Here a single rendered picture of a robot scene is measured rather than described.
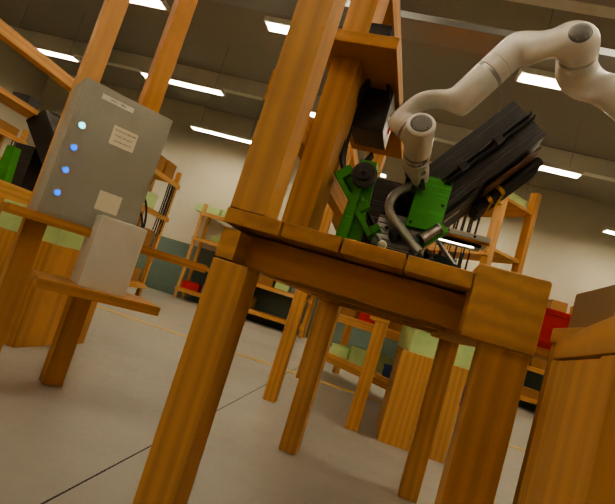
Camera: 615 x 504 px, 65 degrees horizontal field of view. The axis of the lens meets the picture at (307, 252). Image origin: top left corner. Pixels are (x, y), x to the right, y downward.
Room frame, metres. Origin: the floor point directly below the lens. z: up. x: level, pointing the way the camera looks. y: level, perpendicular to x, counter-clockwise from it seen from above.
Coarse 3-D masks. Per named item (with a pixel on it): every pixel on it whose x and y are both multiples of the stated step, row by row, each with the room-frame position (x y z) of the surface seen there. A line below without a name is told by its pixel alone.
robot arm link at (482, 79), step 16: (480, 64) 1.28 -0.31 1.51; (464, 80) 1.30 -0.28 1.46; (480, 80) 1.28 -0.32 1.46; (496, 80) 1.28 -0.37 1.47; (416, 96) 1.35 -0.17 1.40; (432, 96) 1.33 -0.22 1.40; (448, 96) 1.31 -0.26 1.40; (464, 96) 1.29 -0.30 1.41; (480, 96) 1.30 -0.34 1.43; (400, 112) 1.37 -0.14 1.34; (416, 112) 1.39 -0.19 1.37; (464, 112) 1.32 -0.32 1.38; (400, 128) 1.37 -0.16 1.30
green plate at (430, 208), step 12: (432, 180) 1.63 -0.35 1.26; (444, 180) 1.62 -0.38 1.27; (420, 192) 1.62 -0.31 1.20; (432, 192) 1.61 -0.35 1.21; (444, 192) 1.60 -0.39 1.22; (420, 204) 1.60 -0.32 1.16; (432, 204) 1.60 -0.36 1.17; (444, 204) 1.59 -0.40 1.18; (408, 216) 1.60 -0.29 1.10; (420, 216) 1.59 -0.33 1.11; (432, 216) 1.58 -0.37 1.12; (420, 228) 1.58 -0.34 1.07
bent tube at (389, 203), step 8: (408, 184) 1.60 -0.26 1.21; (392, 192) 1.60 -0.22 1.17; (400, 192) 1.60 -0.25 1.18; (392, 200) 1.59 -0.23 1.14; (392, 208) 1.58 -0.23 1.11; (392, 216) 1.57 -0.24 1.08; (392, 224) 1.57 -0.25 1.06; (400, 224) 1.55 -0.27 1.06; (400, 232) 1.55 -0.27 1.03; (408, 232) 1.54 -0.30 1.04; (408, 240) 1.53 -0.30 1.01; (416, 248) 1.52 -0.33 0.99
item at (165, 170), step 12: (156, 168) 7.22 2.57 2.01; (168, 168) 7.70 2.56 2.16; (168, 180) 7.58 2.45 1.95; (168, 192) 7.71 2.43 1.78; (144, 204) 7.28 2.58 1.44; (168, 204) 7.97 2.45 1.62; (156, 216) 7.60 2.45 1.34; (144, 228) 7.64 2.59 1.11; (144, 240) 7.72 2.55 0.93; (156, 240) 7.97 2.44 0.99; (132, 276) 7.73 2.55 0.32; (144, 276) 7.97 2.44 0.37; (144, 288) 7.99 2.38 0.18
